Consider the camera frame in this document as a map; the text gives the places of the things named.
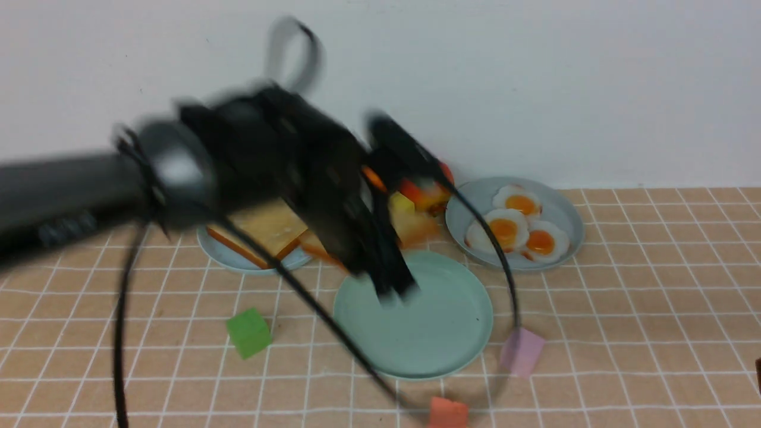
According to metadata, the yellow foam cube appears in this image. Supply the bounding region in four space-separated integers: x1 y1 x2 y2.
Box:
389 192 416 216

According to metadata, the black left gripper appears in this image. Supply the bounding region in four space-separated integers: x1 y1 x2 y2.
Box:
178 87 416 303

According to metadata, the toast slice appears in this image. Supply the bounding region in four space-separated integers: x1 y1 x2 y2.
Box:
299 209 440 270
206 200 308 269

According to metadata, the toast slice bottom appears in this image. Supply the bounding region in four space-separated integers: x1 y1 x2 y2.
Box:
299 209 440 270

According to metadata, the green round plate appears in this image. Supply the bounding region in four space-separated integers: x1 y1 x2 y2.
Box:
332 250 493 381

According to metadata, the fried egg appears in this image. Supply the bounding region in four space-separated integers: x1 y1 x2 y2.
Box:
521 220 570 265
492 184 543 218
464 209 529 254

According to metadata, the red yellow apple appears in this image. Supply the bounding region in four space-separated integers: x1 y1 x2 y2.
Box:
399 177 451 216

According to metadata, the grey round plate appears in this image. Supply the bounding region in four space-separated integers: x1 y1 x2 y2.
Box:
445 176 586 272

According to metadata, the beige checkered tablecloth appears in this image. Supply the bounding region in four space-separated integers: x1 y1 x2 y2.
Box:
1 188 760 427

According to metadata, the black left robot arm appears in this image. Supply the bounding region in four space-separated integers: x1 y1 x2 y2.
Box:
1 85 421 296

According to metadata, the fried egg back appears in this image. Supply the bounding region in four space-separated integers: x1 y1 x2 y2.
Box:
492 184 543 218

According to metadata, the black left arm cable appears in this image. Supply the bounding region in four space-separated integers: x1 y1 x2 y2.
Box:
113 18 521 428

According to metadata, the orange-red foam cube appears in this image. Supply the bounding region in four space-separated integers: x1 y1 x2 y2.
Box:
427 396 468 428

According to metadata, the toast slice top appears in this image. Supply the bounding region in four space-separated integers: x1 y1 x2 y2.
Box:
206 200 308 269

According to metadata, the pink foam cube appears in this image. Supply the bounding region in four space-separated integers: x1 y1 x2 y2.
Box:
500 327 546 379

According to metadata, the green foam cube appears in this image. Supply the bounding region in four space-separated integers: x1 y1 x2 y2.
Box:
226 308 272 360

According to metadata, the light blue round plate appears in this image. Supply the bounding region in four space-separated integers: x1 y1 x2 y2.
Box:
196 227 312 276

